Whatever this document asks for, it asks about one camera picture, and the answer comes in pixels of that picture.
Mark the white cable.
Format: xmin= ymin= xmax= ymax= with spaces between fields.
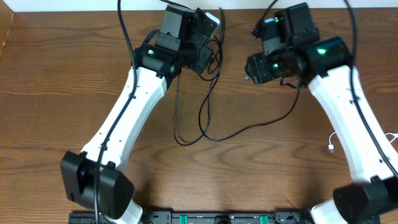
xmin=327 ymin=130 xmax=398 ymax=154

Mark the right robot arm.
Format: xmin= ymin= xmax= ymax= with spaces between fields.
xmin=245 ymin=3 xmax=397 ymax=223

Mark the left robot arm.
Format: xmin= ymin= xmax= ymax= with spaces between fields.
xmin=60 ymin=3 xmax=224 ymax=223

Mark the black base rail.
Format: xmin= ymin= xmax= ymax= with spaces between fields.
xmin=68 ymin=210 xmax=382 ymax=224

